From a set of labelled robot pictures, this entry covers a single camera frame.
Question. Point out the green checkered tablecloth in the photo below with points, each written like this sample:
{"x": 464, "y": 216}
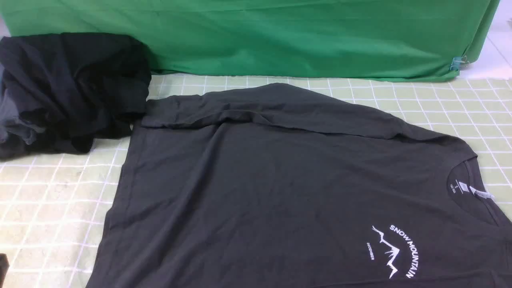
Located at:
{"x": 53, "y": 206}

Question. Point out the pile of black clothes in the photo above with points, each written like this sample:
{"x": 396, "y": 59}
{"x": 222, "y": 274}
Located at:
{"x": 60, "y": 92}

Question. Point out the green backdrop cloth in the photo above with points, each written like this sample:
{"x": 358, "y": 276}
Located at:
{"x": 386, "y": 40}

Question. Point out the blue binder clip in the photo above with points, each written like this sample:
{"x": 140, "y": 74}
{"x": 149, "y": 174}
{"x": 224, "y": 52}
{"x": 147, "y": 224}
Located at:
{"x": 459, "y": 63}

